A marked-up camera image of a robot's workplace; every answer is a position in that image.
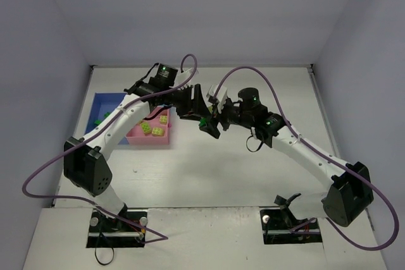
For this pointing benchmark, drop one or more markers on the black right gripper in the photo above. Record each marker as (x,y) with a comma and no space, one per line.
(224,116)

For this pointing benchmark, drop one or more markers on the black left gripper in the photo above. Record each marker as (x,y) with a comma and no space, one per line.
(195,100)

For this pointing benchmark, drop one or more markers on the teal green lego stack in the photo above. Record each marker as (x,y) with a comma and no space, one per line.
(203,121)

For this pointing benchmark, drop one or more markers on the pale yellow lego brick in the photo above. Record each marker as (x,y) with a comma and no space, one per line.
(163,119)

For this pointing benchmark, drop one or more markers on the yellow printed lego brick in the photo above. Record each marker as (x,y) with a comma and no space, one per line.
(158,132)

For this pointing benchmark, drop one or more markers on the lime green lego brick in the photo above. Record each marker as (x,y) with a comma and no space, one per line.
(146,128)

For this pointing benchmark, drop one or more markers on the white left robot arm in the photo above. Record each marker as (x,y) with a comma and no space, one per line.
(85,160)

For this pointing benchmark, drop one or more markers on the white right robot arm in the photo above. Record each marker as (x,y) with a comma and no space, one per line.
(345,193)

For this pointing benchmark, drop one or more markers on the pink plastic bin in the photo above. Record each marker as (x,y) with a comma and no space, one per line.
(136,137)

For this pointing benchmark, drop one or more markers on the blue plastic bin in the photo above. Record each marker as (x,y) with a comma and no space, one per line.
(101,104)

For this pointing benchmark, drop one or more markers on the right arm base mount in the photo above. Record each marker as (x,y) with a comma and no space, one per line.
(280,227)

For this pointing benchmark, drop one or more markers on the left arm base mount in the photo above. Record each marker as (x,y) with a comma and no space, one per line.
(107,233)

